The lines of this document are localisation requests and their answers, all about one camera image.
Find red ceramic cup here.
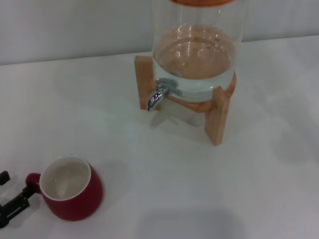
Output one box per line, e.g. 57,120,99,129
24,155,104,222

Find glass water dispenser jar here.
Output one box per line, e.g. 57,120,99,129
151,0,244,103

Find chrome faucet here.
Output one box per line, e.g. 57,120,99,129
146,77,183,112

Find wooden dispenser stand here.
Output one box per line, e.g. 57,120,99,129
134,55,230,146

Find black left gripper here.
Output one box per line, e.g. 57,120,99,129
0,170,38,227

